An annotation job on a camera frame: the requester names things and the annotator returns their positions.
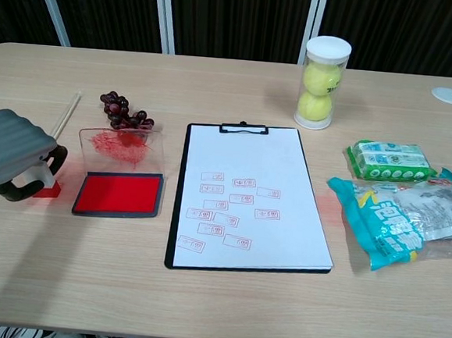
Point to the clear tennis ball tube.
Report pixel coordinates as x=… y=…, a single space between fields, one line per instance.
x=328 y=50

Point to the yellow tennis ball with print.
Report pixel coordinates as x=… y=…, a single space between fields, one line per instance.
x=321 y=79

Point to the plain yellow tennis ball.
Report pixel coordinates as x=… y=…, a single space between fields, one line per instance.
x=314 y=106

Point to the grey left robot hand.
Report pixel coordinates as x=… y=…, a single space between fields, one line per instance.
x=8 y=148

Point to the wooden chopstick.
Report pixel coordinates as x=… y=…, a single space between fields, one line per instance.
x=65 y=115
x=69 y=113

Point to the white partition post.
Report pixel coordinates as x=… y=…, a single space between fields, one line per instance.
x=312 y=23
x=163 y=15
x=51 y=6

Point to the black clipboard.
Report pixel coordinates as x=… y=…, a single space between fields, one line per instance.
x=175 y=212

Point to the teal snack bag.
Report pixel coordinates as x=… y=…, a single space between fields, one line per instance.
x=394 y=221

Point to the green tissue pack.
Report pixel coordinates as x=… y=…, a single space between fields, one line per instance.
x=391 y=160

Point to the dark purple grape bunch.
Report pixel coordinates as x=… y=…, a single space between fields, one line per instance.
x=117 y=107

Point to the red clear stamp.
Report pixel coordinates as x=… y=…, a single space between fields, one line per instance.
x=50 y=188

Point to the red ink pad case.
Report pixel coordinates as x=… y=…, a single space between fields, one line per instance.
x=118 y=196

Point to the white stamped paper sheet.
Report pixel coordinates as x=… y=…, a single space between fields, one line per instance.
x=250 y=155

